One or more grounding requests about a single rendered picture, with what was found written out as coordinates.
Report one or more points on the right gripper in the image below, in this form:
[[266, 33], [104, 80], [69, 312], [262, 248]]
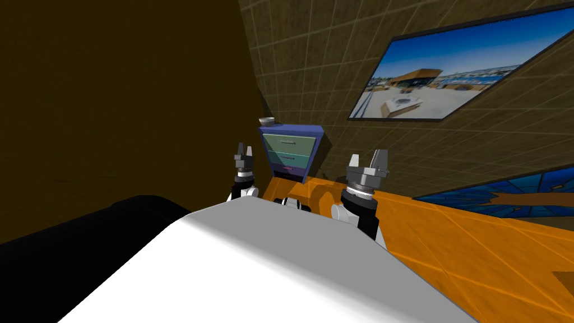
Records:
[[365, 176]]

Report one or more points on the blue cabinet with green drawers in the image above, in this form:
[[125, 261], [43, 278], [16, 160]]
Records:
[[291, 152]]

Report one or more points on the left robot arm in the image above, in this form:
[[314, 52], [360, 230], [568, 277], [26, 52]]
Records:
[[67, 251]]

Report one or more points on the blue patterned rug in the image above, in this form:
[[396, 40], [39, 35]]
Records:
[[520, 197]]

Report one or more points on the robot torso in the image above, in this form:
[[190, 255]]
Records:
[[251, 269]]

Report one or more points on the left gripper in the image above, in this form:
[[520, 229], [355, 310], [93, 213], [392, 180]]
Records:
[[244, 163]]

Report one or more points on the framed landscape wall picture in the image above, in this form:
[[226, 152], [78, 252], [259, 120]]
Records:
[[448, 67]]

